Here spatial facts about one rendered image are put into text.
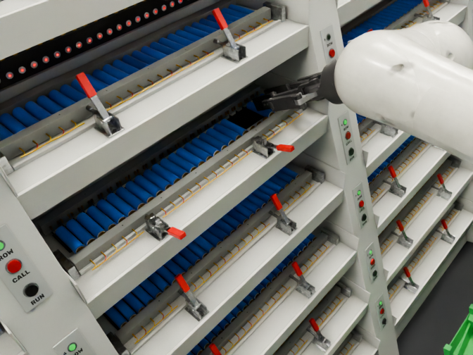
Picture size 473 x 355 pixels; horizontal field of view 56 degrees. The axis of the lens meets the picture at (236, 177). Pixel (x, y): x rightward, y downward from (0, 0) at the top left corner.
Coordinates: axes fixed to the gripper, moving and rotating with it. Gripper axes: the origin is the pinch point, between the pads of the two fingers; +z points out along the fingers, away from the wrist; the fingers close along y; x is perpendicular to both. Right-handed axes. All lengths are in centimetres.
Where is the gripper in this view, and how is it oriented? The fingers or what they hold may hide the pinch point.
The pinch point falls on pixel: (272, 97)
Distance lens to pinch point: 93.3
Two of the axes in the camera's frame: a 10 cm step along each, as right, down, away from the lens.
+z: -6.0, 0.1, 8.0
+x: 4.3, 8.5, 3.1
